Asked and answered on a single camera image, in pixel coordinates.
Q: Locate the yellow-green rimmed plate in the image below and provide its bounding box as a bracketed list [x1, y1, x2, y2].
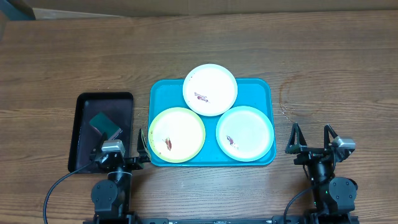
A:
[149, 107, 206, 163]

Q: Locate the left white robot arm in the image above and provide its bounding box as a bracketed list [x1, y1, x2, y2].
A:
[90, 131, 150, 224]

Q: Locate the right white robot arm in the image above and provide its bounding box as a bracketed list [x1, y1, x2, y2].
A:
[283, 123, 359, 223]

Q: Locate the black rectangular water tray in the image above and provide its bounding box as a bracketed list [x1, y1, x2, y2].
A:
[68, 92, 134, 172]

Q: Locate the teal plastic serving tray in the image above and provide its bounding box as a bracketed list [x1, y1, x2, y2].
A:
[147, 78, 277, 167]

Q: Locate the light blue rimmed plate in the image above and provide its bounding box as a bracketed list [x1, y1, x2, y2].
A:
[216, 106, 275, 162]

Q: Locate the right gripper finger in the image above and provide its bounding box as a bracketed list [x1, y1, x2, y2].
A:
[285, 123, 308, 154]
[323, 124, 338, 149]

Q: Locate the brown cardboard backdrop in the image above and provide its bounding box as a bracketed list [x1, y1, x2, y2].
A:
[1, 0, 397, 21]

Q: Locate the white plate with sauce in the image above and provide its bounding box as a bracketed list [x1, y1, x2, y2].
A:
[182, 63, 238, 116]

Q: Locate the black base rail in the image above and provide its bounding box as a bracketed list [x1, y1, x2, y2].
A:
[83, 215, 360, 224]

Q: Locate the green and pink sponge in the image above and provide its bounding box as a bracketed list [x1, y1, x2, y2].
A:
[89, 113, 122, 140]

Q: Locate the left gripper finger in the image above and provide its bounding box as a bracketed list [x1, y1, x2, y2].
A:
[91, 133, 108, 153]
[137, 129, 150, 157]

